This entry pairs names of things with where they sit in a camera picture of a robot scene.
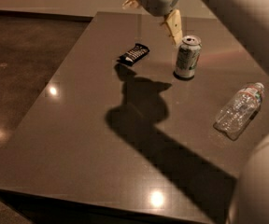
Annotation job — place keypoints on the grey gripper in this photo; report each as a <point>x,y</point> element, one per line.
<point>159,4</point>

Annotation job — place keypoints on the black rxbar chocolate bar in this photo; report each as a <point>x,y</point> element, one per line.
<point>135,54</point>

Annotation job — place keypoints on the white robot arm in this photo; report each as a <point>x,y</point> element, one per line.
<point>248,22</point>

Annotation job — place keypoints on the clear plastic water bottle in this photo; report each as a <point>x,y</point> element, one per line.
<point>235,116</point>

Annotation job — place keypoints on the green white soda can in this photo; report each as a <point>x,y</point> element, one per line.
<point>187,56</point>

